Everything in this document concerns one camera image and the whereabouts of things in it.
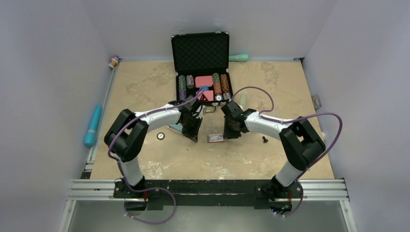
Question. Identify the poker chip near left gripper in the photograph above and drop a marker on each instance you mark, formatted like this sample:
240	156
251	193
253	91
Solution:
160	136

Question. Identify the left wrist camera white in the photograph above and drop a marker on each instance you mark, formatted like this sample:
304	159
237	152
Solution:
199	112

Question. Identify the light blue stapler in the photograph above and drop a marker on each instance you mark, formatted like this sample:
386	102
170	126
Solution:
175	127

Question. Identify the mint green flashlight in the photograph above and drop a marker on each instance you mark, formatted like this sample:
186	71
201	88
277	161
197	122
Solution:
239	58

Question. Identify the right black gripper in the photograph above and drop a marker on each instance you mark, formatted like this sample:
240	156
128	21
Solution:
227	133

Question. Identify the small orange bottle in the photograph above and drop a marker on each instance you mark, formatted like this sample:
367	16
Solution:
115	60

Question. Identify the blue cylinder tool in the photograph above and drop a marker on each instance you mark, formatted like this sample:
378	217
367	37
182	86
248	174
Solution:
91	134

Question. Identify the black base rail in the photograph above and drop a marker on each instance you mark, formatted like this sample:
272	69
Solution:
259	194

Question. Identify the black poker chip case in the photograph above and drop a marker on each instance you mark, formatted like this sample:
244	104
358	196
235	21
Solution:
202	60

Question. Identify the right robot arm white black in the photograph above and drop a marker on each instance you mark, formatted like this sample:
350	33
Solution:
301	143

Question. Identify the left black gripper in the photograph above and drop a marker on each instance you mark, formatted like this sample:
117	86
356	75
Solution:
193	134

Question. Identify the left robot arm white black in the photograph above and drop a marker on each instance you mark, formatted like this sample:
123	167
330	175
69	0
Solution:
126	136

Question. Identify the red white staple box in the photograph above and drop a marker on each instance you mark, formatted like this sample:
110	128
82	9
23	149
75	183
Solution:
215	138

